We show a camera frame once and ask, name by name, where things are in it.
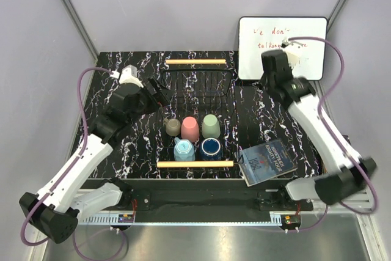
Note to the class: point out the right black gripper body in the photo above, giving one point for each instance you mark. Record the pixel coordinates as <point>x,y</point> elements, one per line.
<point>267,84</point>

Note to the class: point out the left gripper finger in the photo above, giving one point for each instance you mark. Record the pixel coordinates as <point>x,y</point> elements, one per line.
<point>158,86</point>
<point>162,98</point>

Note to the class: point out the near wooden rack handle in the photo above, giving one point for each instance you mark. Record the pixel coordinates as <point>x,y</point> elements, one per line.
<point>194,164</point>

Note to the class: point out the far wooden rack handle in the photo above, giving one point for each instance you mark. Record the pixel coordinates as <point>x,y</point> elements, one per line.
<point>194,61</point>

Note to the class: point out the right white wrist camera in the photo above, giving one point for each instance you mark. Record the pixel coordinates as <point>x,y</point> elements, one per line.
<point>293,50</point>

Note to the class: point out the dark blue ceramic cup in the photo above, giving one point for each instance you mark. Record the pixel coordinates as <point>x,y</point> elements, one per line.
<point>211,149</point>

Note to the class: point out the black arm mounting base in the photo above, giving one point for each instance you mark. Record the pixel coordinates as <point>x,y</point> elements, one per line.
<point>211,194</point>

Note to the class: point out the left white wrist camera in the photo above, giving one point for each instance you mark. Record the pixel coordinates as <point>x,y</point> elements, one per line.
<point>129,75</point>

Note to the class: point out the Nineteen Eighty-Four book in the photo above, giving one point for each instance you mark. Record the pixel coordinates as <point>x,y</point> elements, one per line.
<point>266,161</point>

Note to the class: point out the sage green plastic cup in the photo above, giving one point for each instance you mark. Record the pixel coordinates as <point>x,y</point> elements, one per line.
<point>210,127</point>

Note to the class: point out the white dry-erase board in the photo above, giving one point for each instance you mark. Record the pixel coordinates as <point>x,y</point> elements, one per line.
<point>260,34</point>

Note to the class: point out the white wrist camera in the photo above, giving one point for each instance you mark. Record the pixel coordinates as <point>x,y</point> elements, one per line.
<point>129,75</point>
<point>293,50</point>

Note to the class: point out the pink plastic cup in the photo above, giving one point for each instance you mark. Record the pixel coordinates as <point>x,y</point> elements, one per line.
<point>190,129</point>

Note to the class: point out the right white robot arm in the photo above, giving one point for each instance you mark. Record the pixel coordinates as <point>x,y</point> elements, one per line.
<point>346,170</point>

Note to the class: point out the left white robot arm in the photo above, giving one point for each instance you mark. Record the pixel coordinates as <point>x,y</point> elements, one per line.
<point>55,210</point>

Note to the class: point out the taupe ceramic mug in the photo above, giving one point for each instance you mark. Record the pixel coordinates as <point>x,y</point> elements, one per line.
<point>172,127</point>

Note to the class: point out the light blue faceted cup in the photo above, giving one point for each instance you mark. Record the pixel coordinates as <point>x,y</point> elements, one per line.
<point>184,150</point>

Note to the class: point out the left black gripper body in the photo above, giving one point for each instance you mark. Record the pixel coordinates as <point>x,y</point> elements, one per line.
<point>148,101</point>

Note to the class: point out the black wire dish rack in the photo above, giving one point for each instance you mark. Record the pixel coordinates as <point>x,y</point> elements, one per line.
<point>198,92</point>

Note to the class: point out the wooden rack handle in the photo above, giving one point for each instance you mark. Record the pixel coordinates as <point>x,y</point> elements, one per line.
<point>194,164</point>
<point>194,61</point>

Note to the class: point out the white slotted cable duct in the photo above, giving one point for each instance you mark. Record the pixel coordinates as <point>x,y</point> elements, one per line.
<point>176,217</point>

